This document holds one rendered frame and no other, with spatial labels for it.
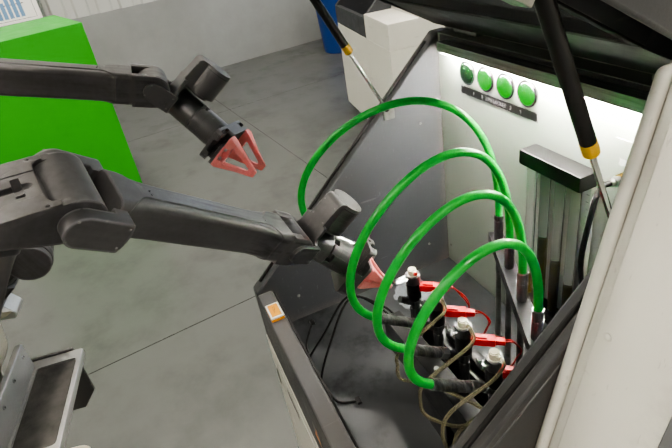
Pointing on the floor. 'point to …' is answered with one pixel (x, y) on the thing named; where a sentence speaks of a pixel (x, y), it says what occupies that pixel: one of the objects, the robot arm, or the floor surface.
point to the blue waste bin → (330, 15)
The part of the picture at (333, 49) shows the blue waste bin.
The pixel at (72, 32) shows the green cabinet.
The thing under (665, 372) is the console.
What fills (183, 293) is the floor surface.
